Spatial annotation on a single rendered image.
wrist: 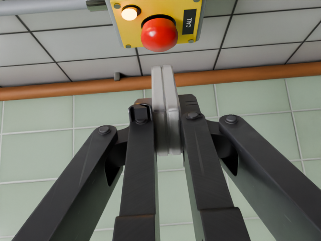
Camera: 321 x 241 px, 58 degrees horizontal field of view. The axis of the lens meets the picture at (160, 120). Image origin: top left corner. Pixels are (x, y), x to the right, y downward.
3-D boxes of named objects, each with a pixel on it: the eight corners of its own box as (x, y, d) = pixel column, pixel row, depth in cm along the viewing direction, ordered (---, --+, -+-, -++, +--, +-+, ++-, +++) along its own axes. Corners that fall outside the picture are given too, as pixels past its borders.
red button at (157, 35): (176, 27, 33) (141, 29, 33) (176, 5, 30) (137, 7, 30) (178, 55, 33) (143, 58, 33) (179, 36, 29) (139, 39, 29)
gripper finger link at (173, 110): (166, 110, 15) (180, 108, 15) (161, 64, 21) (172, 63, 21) (169, 157, 16) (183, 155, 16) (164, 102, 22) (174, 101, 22)
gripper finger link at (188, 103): (183, 138, 14) (246, 134, 14) (175, 94, 18) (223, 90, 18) (185, 163, 15) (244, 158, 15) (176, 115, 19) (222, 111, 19)
